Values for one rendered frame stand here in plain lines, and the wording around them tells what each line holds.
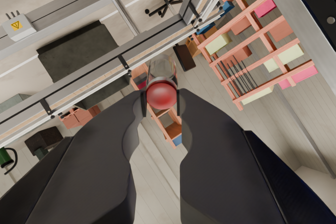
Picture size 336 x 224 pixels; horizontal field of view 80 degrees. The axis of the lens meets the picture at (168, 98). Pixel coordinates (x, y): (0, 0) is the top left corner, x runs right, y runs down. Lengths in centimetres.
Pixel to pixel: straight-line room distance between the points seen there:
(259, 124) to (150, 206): 496
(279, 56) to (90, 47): 328
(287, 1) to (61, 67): 220
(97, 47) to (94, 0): 116
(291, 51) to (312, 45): 372
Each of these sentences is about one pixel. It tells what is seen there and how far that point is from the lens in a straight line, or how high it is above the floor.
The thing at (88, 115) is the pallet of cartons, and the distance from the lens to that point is 618.
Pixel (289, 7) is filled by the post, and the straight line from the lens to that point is 58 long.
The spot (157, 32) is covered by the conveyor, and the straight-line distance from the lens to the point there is 123.
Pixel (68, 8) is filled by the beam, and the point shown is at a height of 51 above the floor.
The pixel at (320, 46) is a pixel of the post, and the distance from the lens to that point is 58.
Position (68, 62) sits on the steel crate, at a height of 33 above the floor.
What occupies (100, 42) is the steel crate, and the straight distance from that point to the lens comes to 247.
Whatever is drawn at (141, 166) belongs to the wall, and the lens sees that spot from 751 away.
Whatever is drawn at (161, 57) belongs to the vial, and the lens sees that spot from 15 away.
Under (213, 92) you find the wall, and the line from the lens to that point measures 775.
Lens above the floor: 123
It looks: level
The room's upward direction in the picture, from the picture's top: 147 degrees clockwise
